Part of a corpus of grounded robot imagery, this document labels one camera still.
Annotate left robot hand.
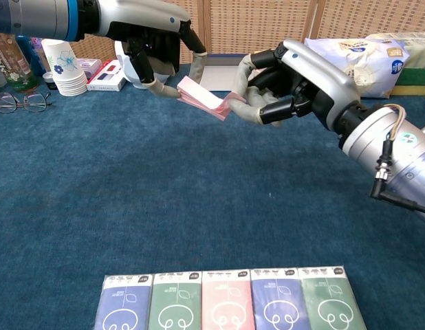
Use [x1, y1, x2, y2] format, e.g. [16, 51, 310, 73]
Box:
[97, 0, 208, 99]

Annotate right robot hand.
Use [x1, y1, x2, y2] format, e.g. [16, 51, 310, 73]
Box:
[227, 38, 362, 133]

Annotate pink paper booklet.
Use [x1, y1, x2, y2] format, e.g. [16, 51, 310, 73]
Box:
[176, 76, 247, 122]

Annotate white rice cooker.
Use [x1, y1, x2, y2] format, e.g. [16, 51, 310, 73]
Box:
[113, 40, 176, 90]

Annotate blue white tissue bag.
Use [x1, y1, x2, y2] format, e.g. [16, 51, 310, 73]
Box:
[304, 32, 411, 99]

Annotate red white blue box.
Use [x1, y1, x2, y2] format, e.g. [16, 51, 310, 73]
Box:
[85, 58, 128, 93]

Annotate small purple box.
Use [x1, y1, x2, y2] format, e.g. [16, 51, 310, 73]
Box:
[76, 58, 104, 82]

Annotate wicker folding screen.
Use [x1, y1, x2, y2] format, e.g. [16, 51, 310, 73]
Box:
[43, 0, 425, 67]

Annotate grey tray blue rim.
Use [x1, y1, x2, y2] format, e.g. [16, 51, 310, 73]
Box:
[197, 54, 243, 93]

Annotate stack of paper cups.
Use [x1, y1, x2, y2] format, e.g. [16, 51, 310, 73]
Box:
[41, 38, 89, 97]

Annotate green scouring sponge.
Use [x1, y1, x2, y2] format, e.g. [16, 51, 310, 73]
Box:
[390, 67, 425, 98]

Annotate long white paper pack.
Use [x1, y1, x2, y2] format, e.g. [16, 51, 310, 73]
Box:
[365, 31, 425, 70]

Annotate clear water bottle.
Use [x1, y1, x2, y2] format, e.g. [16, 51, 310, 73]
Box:
[28, 36, 49, 74]

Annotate small black jar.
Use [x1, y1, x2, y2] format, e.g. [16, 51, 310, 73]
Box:
[42, 71, 58, 91]

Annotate dark blue bottle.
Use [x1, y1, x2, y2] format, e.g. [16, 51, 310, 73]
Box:
[12, 34, 37, 76]

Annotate thin-framed eyeglasses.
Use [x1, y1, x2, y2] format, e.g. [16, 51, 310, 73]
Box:
[0, 91, 53, 115]

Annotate green tea bottle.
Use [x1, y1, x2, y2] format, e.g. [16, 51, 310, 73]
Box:
[0, 32, 41, 92]

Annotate blue carpet mat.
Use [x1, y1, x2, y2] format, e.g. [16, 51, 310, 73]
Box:
[0, 63, 425, 330]

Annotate green tissue packet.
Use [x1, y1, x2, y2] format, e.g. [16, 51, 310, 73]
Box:
[147, 271, 204, 330]
[298, 264, 369, 330]

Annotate blue tissue packet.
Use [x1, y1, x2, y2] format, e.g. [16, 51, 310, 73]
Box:
[93, 274, 155, 330]
[250, 267, 312, 330]

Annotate pink tissue packet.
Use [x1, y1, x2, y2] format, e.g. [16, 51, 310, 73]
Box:
[200, 269, 257, 330]

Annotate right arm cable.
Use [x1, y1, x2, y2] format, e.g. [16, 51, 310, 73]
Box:
[369, 104, 425, 217]

